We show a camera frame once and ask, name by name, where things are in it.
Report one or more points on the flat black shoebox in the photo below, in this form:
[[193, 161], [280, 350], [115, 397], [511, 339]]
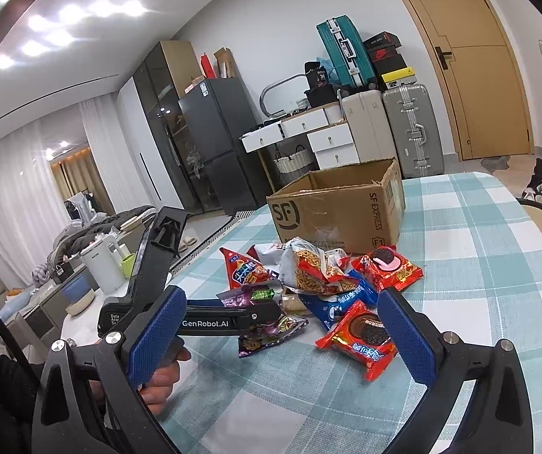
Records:
[[382, 39]]

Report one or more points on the woven laundry basket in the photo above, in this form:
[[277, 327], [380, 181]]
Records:
[[292, 165]]

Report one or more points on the red triangular snack packet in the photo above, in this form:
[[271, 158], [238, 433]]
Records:
[[240, 269]]

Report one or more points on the red box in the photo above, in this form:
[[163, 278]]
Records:
[[208, 66]]

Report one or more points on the curved metal frame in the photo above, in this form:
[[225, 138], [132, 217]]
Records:
[[266, 92]]

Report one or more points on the blue plastic bag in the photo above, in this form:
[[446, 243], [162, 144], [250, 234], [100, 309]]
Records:
[[326, 63]]

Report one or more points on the tan wooden door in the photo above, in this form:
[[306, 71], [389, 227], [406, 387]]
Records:
[[479, 56]]

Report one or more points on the black shoebox red logo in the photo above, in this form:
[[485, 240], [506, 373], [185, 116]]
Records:
[[384, 52]]

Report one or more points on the grey door mat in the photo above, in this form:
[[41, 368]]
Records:
[[497, 163]]

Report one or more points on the patterned area rug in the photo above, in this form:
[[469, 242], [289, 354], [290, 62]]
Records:
[[214, 241]]

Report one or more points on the person's left hand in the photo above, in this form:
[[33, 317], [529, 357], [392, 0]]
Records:
[[162, 383]]

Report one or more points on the dark grey refrigerator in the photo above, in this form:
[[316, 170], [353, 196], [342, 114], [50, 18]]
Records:
[[219, 142]]

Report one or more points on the open tan cardboard carton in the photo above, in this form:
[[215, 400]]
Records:
[[226, 64]]

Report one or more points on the green cup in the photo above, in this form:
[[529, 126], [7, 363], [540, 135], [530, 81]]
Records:
[[129, 265]]

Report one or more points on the beige suitcase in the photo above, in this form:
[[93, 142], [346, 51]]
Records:
[[370, 123]]

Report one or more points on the large black shoebox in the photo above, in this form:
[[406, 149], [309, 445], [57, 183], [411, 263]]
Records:
[[390, 65]]

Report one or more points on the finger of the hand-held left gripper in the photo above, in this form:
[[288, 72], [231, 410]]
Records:
[[167, 229], [223, 319]]

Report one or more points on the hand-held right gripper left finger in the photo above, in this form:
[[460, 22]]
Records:
[[157, 335]]

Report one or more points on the brown curtain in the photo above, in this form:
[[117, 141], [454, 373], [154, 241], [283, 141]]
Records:
[[81, 175]]

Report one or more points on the clear noodle snack bag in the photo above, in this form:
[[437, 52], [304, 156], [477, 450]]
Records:
[[313, 265]]

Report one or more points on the brown cardboard box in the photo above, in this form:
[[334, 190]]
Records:
[[342, 213]]

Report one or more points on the green purple candy packet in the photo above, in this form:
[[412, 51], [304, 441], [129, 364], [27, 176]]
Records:
[[261, 294]]

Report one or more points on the black storage box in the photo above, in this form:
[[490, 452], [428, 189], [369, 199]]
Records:
[[322, 97]]

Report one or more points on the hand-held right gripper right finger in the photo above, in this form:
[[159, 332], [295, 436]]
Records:
[[408, 335]]

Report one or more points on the red cookie packet brown cookie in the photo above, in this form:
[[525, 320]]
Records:
[[356, 340]]

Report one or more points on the black bag white label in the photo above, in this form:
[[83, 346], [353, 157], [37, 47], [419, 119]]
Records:
[[318, 74]]

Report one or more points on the white drawer desk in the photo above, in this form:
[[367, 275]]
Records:
[[328, 139]]

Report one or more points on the dark glass cabinet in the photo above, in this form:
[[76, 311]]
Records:
[[157, 127]]

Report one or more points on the white electric kettle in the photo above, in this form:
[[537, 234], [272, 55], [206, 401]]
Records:
[[103, 265]]

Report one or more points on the grey padded jacket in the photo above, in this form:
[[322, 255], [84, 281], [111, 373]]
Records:
[[96, 231]]

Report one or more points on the beige slipper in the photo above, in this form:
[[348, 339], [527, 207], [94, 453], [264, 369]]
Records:
[[191, 237], [184, 246]]

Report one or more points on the blue cookie packet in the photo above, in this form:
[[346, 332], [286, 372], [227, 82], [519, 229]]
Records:
[[335, 310]]

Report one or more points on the red cookie packet pink filling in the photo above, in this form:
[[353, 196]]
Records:
[[394, 272]]

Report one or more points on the silver suitcase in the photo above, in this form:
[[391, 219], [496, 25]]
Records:
[[413, 132]]

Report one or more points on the white snack packet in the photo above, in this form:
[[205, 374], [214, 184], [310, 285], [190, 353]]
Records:
[[266, 249]]

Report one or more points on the yellow and black shoebox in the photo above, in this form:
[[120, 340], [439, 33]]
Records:
[[396, 78]]

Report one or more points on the white sheer curtain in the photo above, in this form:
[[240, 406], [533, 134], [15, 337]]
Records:
[[15, 189]]

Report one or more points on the round dark-rimmed stool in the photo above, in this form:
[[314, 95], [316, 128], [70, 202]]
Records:
[[538, 222]]

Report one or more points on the purple snack packet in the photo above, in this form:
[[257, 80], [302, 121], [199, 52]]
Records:
[[271, 340]]

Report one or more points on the teal suitcase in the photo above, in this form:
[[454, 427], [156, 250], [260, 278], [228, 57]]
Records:
[[342, 52]]

